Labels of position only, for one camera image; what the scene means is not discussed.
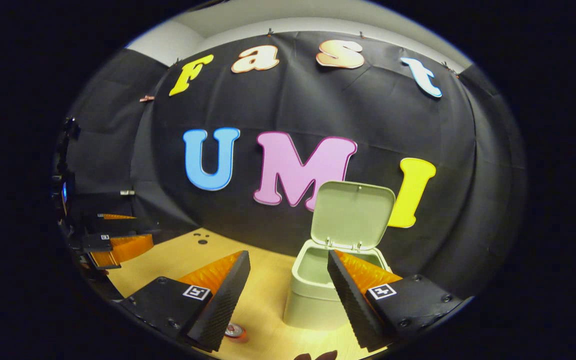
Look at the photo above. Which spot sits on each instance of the copper spring clip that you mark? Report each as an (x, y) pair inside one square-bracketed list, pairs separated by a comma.
[(146, 98)]

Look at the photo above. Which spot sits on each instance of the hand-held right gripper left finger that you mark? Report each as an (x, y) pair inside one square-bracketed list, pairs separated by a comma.
[(225, 295)]

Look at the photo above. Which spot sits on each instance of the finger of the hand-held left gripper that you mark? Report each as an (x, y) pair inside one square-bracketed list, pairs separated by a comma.
[(97, 243), (113, 226)]

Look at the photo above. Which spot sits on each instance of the wooden desktop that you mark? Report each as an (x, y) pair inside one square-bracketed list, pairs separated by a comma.
[(268, 280)]

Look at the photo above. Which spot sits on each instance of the pale green desktop garbage bin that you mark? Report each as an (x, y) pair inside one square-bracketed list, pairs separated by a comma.
[(350, 215)]

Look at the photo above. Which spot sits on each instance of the silver spring clip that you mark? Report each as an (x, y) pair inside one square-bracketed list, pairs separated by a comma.
[(127, 192)]

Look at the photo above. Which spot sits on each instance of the red pop can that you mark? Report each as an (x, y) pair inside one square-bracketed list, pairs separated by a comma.
[(234, 331)]

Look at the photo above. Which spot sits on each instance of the black backdrop cloth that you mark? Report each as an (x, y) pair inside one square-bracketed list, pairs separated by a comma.
[(318, 110)]

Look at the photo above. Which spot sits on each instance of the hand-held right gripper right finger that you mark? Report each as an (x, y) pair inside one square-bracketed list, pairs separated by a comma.
[(350, 300)]

